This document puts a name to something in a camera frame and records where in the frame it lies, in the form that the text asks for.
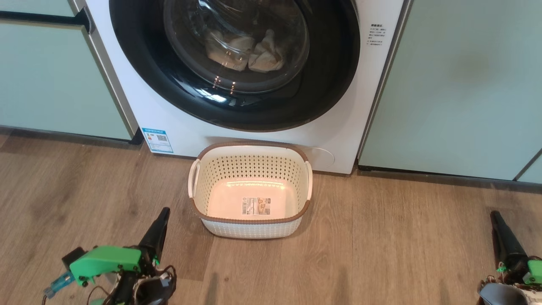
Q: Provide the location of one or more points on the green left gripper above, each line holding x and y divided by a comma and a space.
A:
110, 259

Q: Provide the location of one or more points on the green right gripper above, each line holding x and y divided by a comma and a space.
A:
534, 271

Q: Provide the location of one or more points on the cream yellow printed garment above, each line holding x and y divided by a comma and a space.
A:
266, 53
230, 53

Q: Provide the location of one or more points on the grey washing machine door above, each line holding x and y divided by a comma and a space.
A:
330, 84

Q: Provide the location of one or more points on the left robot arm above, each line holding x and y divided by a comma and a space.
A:
146, 292

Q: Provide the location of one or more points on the white perforated laundry basket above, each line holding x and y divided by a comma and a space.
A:
254, 228

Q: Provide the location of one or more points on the printed product label sticker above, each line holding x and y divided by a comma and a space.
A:
256, 206

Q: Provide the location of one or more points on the white washing machine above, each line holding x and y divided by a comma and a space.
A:
360, 127

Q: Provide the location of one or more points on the printed instruction label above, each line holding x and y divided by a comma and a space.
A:
376, 37

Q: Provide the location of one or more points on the dark cabinet plinth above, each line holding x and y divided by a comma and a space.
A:
63, 134
444, 176

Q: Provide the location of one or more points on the blue energy label sticker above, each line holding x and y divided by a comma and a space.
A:
158, 140

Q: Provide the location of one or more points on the pale green cabinet drawer front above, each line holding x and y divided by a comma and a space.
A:
38, 6

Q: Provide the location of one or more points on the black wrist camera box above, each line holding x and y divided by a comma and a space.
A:
73, 258

